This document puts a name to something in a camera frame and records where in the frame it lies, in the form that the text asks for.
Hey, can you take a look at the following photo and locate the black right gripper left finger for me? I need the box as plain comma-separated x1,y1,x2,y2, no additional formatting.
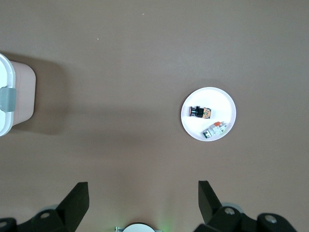
0,182,90,232

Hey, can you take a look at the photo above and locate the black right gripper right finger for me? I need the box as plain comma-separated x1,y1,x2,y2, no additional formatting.
193,180,299,232

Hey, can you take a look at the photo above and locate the orange push button switch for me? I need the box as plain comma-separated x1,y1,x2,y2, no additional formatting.
188,105,213,120

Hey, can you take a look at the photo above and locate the pale round plate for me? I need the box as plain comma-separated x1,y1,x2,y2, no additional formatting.
181,87,237,142

